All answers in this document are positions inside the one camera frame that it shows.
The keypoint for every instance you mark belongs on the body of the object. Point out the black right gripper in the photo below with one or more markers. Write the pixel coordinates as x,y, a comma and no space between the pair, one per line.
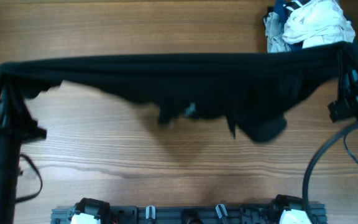
350,90

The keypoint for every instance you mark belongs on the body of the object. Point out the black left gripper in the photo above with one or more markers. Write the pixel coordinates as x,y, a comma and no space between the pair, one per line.
12,112

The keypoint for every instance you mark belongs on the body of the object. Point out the black t-shirt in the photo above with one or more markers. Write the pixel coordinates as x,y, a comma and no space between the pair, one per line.
252,91

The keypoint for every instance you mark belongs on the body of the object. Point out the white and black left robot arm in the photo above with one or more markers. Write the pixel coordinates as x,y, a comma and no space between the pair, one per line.
10,156

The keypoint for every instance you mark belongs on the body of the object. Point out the white crumpled garment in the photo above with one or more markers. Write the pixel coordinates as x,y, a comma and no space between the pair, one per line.
316,22

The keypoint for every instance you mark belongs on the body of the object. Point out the grey crumpled garment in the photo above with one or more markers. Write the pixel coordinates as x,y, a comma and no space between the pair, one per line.
273,32

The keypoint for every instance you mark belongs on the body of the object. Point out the blue folded garment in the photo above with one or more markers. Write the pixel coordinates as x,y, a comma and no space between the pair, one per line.
279,8

